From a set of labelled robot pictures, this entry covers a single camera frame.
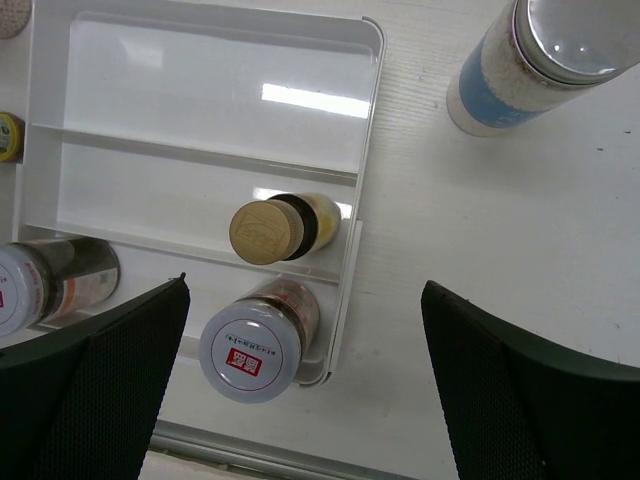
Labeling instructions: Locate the small yellow label bottle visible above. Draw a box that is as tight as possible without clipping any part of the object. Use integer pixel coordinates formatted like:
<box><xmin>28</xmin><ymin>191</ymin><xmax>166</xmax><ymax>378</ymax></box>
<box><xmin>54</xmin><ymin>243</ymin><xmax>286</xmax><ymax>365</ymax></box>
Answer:
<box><xmin>0</xmin><ymin>111</ymin><xmax>25</xmax><ymax>162</ymax></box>

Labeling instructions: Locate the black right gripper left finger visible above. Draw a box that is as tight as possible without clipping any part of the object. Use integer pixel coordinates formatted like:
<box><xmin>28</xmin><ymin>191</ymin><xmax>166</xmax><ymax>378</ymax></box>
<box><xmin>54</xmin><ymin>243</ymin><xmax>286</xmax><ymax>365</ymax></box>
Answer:
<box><xmin>1</xmin><ymin>276</ymin><xmax>190</xmax><ymax>479</ymax></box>

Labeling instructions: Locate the aluminium frame rail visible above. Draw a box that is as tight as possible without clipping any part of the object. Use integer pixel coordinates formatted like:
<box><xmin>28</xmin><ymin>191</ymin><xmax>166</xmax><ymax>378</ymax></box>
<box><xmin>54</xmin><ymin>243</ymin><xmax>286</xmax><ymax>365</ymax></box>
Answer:
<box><xmin>150</xmin><ymin>420</ymin><xmax>400</xmax><ymax>479</ymax></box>

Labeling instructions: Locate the short jar orange label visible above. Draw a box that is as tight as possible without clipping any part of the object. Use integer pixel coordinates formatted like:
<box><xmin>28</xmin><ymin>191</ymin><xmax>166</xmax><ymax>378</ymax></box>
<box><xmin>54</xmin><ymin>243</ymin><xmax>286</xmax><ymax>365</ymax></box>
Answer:
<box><xmin>198</xmin><ymin>276</ymin><xmax>321</xmax><ymax>404</ymax></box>

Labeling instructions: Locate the short jar grey lid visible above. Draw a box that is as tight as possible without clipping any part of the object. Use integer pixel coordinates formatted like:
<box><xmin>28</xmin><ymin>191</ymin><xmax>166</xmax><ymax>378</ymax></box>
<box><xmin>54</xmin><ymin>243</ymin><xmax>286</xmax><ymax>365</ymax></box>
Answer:
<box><xmin>0</xmin><ymin>236</ymin><xmax>121</xmax><ymax>337</ymax></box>

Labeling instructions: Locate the tall white jar silver lid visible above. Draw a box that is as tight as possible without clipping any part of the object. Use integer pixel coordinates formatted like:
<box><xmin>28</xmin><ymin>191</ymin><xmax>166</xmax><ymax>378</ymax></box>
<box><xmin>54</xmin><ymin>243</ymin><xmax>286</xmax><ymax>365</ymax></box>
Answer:
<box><xmin>0</xmin><ymin>0</ymin><xmax>33</xmax><ymax>40</ymax></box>

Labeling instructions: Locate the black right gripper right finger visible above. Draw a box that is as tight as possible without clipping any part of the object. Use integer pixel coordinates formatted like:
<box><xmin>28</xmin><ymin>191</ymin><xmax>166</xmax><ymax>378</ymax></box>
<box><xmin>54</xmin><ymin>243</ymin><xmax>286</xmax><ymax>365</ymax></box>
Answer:
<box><xmin>421</xmin><ymin>281</ymin><xmax>639</xmax><ymax>479</ymax></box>

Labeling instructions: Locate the tall white jar blue label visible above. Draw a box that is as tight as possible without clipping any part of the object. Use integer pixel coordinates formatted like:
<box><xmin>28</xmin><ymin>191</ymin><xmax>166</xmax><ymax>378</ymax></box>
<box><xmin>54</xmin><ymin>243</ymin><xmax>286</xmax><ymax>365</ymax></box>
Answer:
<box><xmin>446</xmin><ymin>1</ymin><xmax>639</xmax><ymax>137</ymax></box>

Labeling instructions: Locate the white divided tray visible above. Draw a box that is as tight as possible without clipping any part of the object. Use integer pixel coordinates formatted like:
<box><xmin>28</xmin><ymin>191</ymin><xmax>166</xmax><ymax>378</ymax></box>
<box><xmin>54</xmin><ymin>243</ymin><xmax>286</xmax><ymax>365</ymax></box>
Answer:
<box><xmin>1</xmin><ymin>1</ymin><xmax>386</xmax><ymax>387</ymax></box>

